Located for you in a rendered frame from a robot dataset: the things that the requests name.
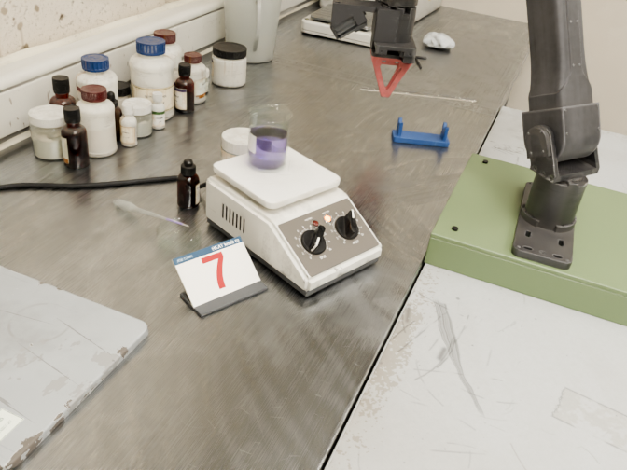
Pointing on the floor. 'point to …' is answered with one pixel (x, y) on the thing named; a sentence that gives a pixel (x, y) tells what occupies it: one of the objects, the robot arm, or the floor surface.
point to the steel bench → (303, 325)
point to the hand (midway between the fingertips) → (385, 91)
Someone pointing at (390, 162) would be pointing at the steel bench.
